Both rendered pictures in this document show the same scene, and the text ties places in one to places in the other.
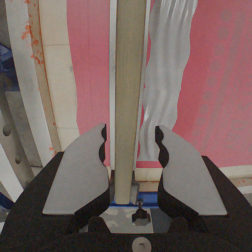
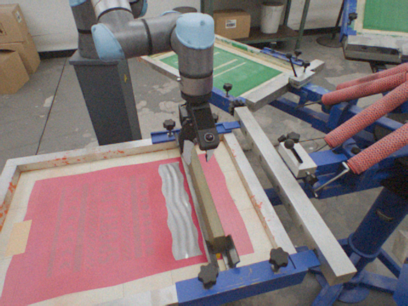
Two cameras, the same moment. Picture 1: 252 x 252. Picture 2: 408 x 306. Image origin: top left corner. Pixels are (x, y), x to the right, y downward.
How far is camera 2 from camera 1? 0.63 m
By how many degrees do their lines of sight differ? 23
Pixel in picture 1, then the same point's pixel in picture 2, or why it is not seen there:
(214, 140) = (126, 184)
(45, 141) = (238, 159)
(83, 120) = (220, 176)
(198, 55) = (161, 224)
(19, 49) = (261, 197)
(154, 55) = (189, 216)
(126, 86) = (201, 181)
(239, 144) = (99, 186)
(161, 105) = (175, 193)
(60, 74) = (240, 196)
